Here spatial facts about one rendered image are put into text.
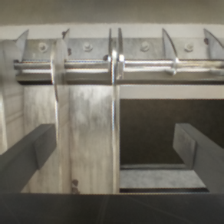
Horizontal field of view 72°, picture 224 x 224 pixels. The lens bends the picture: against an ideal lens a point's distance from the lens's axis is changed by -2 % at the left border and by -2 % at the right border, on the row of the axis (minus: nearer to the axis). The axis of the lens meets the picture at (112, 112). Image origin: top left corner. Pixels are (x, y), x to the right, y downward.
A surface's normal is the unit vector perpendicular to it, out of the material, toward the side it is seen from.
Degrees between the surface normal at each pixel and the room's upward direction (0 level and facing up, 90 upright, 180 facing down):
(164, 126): 25
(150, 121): 20
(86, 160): 8
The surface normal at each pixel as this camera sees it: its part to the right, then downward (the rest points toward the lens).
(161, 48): -0.01, -0.23
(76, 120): -0.01, 0.04
